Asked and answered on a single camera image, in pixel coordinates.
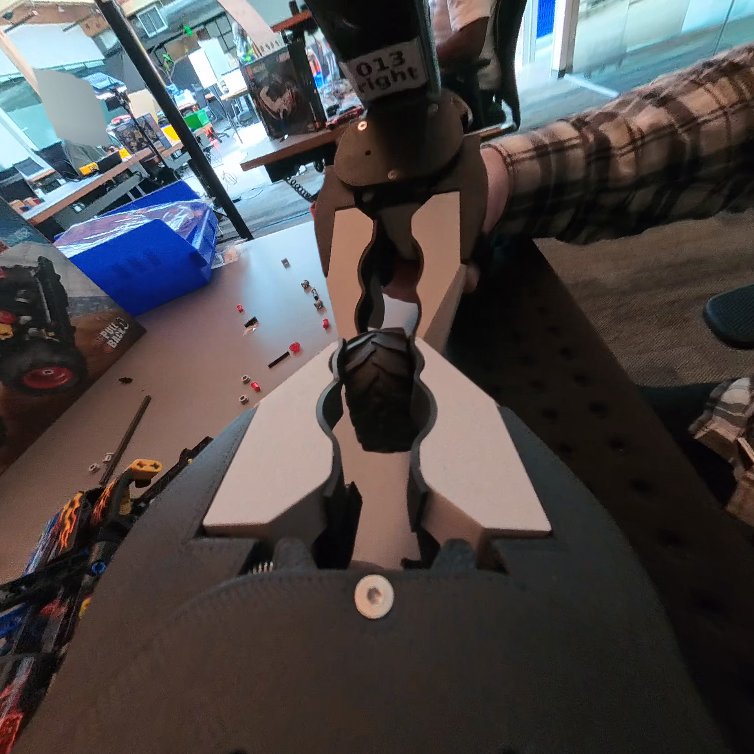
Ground black office chair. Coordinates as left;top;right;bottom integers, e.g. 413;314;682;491
465;0;529;132

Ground black chair armrest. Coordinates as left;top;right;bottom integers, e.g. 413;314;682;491
703;285;754;352

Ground dark printed box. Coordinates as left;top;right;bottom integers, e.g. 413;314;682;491
240;44;328;140

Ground person's right forearm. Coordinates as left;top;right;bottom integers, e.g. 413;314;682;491
489;44;754;245

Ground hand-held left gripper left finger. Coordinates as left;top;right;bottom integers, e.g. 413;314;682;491
202;342;363;569

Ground clear plastic bag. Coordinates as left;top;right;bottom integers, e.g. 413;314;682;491
56;199;216;255

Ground long background table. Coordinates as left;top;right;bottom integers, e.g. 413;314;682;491
24;144;195;227

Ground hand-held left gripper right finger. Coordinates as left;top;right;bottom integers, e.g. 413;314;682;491
406;339;553;569

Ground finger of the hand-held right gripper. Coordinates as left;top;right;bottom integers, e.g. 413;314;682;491
324;206;390;342
403;190;469;357

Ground black metal pole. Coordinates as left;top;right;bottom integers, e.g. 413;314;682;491
94;0;255;241

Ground toy brick monster truck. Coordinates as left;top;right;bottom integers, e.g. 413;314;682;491
0;436;214;754

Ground long black axle rod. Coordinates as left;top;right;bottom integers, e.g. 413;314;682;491
99;395;152;487

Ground printed toy truck box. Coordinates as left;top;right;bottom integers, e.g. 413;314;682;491
0;197;147;472

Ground black coiled cable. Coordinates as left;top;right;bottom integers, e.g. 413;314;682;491
287;170;322;206

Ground black toy wheel blue rim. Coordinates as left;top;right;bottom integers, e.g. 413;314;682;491
340;330;423;453

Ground blue storage bin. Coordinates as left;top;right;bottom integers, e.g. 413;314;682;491
54;179;220;318

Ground background wooden table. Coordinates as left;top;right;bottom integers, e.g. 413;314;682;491
240;121;519;173

